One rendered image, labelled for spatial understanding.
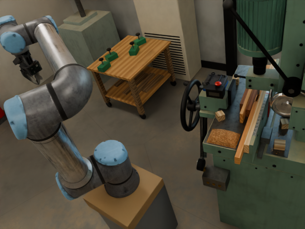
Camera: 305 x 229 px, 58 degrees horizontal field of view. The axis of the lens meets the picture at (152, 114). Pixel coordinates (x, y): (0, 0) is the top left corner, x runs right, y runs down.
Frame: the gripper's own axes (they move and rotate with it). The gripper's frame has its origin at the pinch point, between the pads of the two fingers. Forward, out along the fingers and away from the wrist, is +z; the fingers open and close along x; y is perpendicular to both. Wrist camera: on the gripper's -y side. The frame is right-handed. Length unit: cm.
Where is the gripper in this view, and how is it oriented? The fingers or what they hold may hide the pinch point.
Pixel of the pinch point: (36, 82)
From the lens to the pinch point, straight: 161.5
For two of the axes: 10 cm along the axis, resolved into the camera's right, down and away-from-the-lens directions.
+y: 7.6, 3.6, -5.4
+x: 6.3, -6.1, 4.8
